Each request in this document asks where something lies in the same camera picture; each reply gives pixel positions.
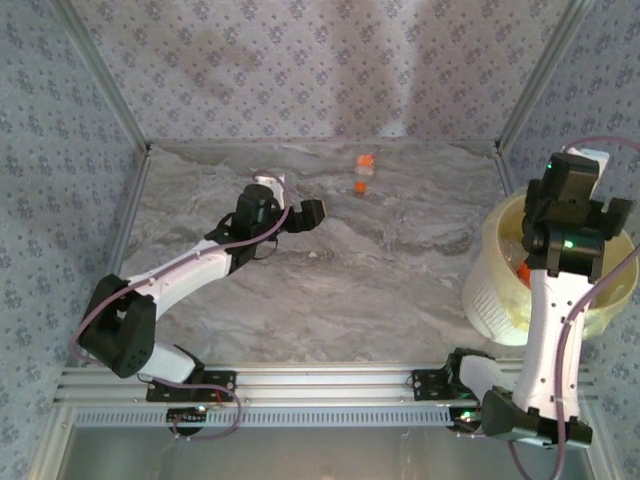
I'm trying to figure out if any yellow plastic bin liner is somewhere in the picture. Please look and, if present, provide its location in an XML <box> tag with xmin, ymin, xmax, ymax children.
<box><xmin>479</xmin><ymin>192</ymin><xmax>640</xmax><ymax>341</ymax></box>

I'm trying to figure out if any aluminium frame post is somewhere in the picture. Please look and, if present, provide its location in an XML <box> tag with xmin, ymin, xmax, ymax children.
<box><xmin>27</xmin><ymin>404</ymin><xmax>76</xmax><ymax>480</ymax></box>
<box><xmin>494</xmin><ymin>0</ymin><xmax>600</xmax><ymax>154</ymax></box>
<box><xmin>49</xmin><ymin>0</ymin><xmax>152</xmax><ymax>154</ymax></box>

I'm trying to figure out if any aluminium mounting rail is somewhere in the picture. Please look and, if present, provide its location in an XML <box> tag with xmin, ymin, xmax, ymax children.
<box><xmin>53</xmin><ymin>363</ymin><xmax>601</xmax><ymax>407</ymax></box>

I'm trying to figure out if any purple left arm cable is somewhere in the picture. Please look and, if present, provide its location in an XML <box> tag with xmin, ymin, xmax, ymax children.
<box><xmin>68</xmin><ymin>172</ymin><xmax>294</xmax><ymax>441</ymax></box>

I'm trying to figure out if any white ribbed plastic bin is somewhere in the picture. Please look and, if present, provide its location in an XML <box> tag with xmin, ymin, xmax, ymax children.
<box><xmin>462</xmin><ymin>192</ymin><xmax>640</xmax><ymax>346</ymax></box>

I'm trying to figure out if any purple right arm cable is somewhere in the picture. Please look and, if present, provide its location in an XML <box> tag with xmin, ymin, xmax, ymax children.
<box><xmin>507</xmin><ymin>134</ymin><xmax>640</xmax><ymax>480</ymax></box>

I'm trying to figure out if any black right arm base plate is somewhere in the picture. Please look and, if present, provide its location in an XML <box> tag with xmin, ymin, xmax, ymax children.
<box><xmin>410</xmin><ymin>368</ymin><xmax>481</xmax><ymax>402</ymax></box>

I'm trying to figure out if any grey slotted cable duct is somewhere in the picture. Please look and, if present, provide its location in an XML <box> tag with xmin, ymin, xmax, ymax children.
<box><xmin>73</xmin><ymin>404</ymin><xmax>484</xmax><ymax>429</ymax></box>

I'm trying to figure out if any grey metal panel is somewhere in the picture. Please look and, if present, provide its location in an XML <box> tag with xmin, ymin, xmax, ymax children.
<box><xmin>49</xmin><ymin>424</ymin><xmax>606</xmax><ymax>480</ymax></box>

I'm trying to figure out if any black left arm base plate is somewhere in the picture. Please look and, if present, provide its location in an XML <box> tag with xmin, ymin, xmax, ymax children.
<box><xmin>145</xmin><ymin>368</ymin><xmax>237</xmax><ymax>404</ymax></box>

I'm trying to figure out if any black circuit board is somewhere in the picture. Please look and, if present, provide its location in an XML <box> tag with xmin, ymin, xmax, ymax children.
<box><xmin>166</xmin><ymin>405</ymin><xmax>209</xmax><ymax>437</ymax></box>
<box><xmin>448</xmin><ymin>405</ymin><xmax>490</xmax><ymax>435</ymax></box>

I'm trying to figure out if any thin black left gripper cable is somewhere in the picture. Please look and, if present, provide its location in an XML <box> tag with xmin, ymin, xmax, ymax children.
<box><xmin>252</xmin><ymin>238</ymin><xmax>279</xmax><ymax>262</ymax></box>

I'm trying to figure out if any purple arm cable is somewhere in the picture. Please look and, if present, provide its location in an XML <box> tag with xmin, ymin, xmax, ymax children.
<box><xmin>68</xmin><ymin>172</ymin><xmax>294</xmax><ymax>441</ymax></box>
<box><xmin>507</xmin><ymin>134</ymin><xmax>640</xmax><ymax>480</ymax></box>

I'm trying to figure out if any aluminium side rail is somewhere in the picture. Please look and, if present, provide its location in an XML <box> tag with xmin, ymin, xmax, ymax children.
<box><xmin>494</xmin><ymin>147</ymin><xmax>521</xmax><ymax>201</ymax></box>
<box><xmin>62</xmin><ymin>147</ymin><xmax>154</xmax><ymax>374</ymax></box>

